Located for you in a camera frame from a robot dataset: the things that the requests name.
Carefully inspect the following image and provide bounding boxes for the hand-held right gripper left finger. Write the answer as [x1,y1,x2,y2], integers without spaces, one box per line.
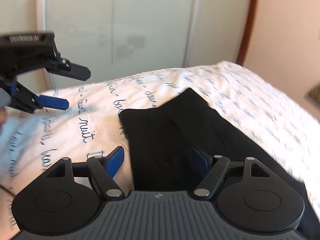
[45,146,126,201]

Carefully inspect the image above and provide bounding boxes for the white script-printed blanket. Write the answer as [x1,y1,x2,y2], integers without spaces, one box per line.
[0,61,320,240]

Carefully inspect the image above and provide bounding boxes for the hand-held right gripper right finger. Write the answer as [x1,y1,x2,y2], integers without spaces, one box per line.
[191,147,272,201]

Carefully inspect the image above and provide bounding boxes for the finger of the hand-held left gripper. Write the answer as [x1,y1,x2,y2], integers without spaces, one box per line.
[45,58,91,81]
[10,81,70,114]

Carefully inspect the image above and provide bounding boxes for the brown wooden wardrobe trim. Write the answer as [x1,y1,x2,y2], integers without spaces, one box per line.
[236,0,261,66]

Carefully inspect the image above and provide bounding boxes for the white floral wardrobe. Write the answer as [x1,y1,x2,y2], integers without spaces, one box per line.
[36,0,253,91]

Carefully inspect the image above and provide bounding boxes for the black pants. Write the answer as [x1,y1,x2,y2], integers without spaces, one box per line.
[118,87,309,207]

